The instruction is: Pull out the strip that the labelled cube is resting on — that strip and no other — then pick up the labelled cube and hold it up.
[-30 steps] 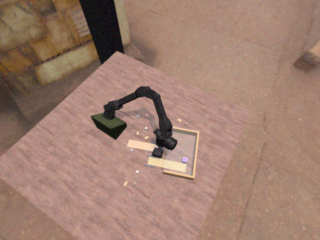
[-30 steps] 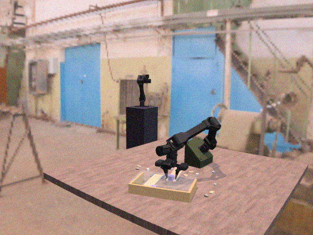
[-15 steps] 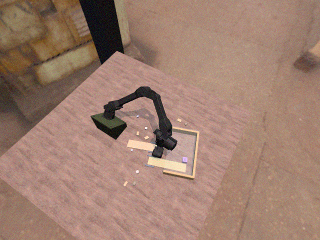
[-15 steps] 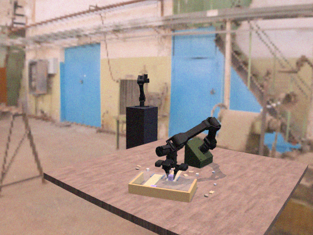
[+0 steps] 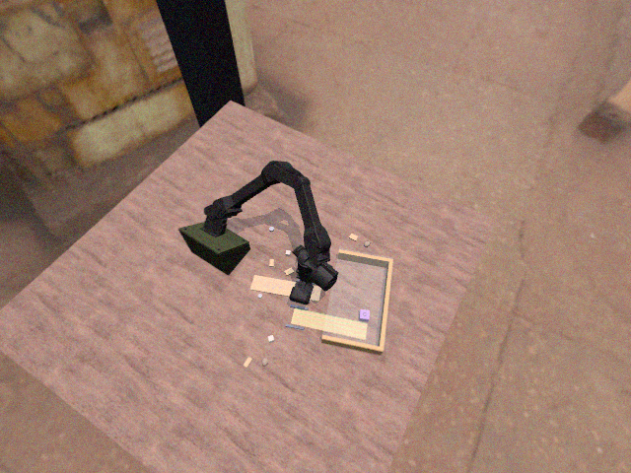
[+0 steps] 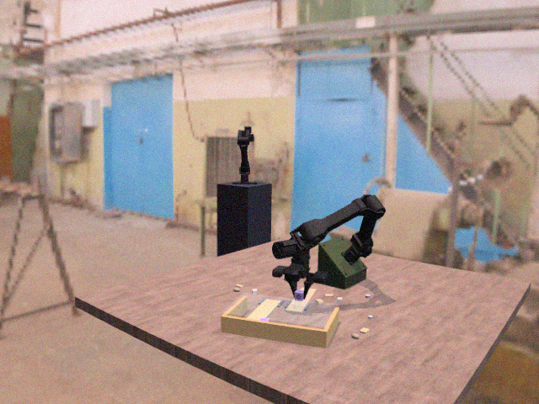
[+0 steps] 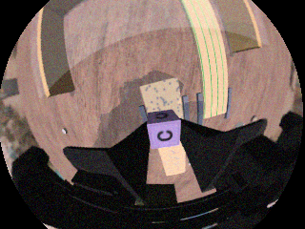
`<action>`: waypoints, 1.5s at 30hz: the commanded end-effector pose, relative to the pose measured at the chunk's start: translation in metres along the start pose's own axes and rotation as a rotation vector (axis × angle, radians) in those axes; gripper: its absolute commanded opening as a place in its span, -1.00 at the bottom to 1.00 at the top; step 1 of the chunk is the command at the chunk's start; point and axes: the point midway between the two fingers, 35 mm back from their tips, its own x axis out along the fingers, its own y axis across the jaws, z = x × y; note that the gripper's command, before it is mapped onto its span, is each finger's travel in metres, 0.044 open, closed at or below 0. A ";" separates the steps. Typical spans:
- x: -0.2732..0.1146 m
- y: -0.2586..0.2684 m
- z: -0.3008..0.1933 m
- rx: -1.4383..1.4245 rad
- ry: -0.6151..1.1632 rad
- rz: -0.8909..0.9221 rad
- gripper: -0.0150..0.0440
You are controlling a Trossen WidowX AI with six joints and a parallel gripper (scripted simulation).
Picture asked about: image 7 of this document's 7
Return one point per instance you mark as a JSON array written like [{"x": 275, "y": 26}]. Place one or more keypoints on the purple cube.
[{"x": 164, "y": 129}]

